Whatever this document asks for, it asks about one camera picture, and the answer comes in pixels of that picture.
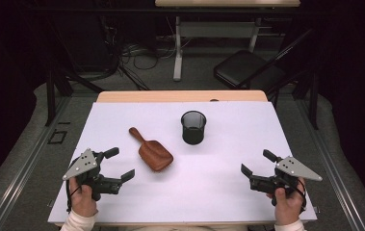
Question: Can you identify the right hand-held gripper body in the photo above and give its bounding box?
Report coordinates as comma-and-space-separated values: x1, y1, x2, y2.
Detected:
248, 156, 324, 207

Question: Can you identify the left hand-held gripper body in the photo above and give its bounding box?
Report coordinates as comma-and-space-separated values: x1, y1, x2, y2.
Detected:
62, 147, 122, 202

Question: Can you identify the black mesh cup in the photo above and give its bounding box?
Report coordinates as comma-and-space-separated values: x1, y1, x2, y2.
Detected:
180, 110, 208, 146

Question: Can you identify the person's right hand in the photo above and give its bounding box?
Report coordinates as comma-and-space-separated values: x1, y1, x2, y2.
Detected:
266, 177, 307, 226

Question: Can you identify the person's left hand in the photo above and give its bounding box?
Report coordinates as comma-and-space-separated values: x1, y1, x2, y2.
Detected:
68, 177, 99, 218

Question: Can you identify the white board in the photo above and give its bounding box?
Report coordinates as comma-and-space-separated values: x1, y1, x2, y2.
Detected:
47, 100, 318, 224

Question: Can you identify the black metal stand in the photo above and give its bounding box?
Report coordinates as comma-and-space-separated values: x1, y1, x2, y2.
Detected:
43, 18, 106, 127
294, 70, 319, 130

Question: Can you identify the light wooden table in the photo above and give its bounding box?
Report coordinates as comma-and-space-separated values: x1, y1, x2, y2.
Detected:
54, 90, 314, 229

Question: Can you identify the black folding chair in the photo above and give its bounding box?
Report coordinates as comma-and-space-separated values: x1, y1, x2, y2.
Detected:
213, 28, 316, 97

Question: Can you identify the white-legged desk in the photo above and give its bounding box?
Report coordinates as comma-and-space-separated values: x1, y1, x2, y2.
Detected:
154, 0, 301, 82

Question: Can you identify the right hand-held gripper black cable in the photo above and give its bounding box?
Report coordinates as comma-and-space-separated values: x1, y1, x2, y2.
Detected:
294, 179, 308, 215

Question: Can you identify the hand-held gripper black cable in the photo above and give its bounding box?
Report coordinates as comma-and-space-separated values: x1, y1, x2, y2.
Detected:
294, 179, 308, 215
65, 157, 83, 214

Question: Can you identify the left hand-held gripper black cable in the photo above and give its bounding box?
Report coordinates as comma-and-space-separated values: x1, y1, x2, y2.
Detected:
65, 157, 83, 214

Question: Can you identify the grey metal floor rail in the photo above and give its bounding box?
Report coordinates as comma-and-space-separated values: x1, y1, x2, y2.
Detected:
0, 95, 72, 231
294, 99, 365, 231

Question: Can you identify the tangle of floor cables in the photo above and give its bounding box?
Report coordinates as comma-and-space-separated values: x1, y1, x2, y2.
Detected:
99, 15, 178, 90

